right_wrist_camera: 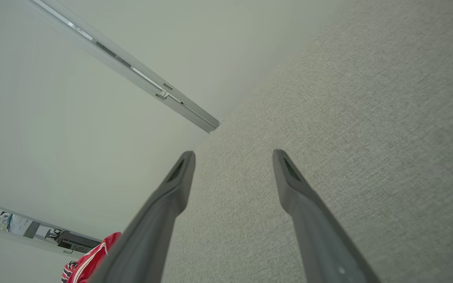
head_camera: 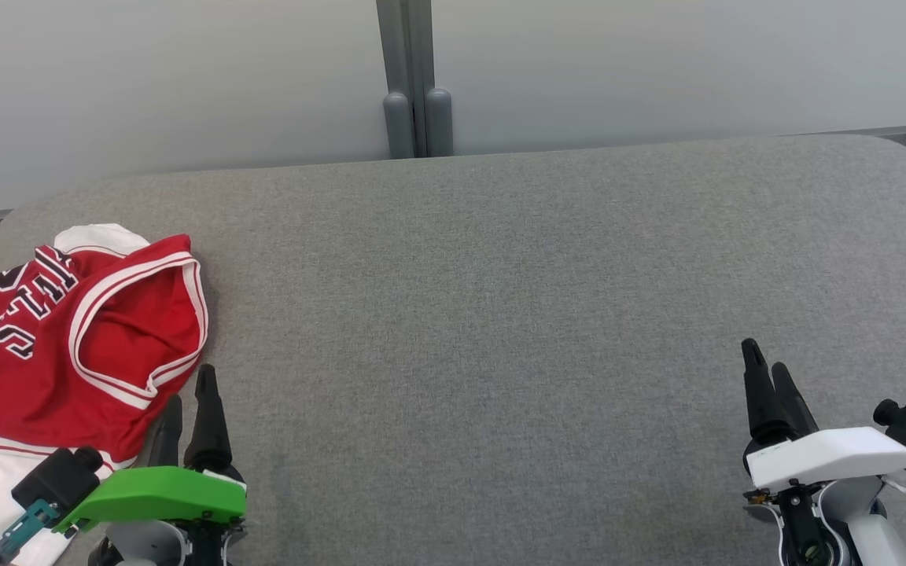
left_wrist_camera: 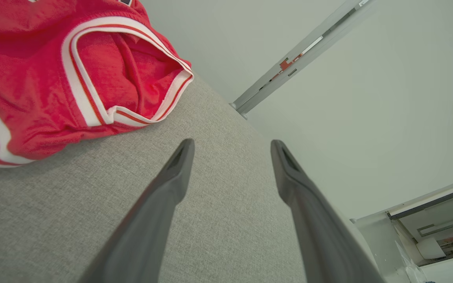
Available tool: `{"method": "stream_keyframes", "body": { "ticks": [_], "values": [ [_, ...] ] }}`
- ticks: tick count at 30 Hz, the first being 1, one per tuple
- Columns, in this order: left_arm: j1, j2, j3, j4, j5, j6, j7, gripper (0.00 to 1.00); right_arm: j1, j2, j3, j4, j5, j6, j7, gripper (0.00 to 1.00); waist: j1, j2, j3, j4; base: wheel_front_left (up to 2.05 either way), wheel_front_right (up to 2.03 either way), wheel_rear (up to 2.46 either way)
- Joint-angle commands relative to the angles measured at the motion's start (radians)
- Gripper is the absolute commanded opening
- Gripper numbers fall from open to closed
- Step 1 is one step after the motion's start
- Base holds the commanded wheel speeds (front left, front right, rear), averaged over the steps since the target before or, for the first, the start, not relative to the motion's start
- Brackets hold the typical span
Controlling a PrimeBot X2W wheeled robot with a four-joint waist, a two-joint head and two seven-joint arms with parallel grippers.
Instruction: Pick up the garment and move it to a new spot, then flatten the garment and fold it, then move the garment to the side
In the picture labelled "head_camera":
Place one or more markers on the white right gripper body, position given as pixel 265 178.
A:
pixel 830 456

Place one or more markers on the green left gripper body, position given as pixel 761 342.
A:
pixel 162 495

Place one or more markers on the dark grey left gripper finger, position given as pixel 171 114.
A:
pixel 166 436
pixel 208 424

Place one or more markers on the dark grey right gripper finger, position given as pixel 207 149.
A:
pixel 760 401
pixel 795 405

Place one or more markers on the red jersey with white trim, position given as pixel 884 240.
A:
pixel 44 369

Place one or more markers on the red shirt with white sleeves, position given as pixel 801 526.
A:
pixel 5 487

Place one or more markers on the grey fabric sofa cushion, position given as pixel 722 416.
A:
pixel 500 314

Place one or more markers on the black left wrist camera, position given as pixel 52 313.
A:
pixel 60 475

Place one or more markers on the grey partition post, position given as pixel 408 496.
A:
pixel 414 79

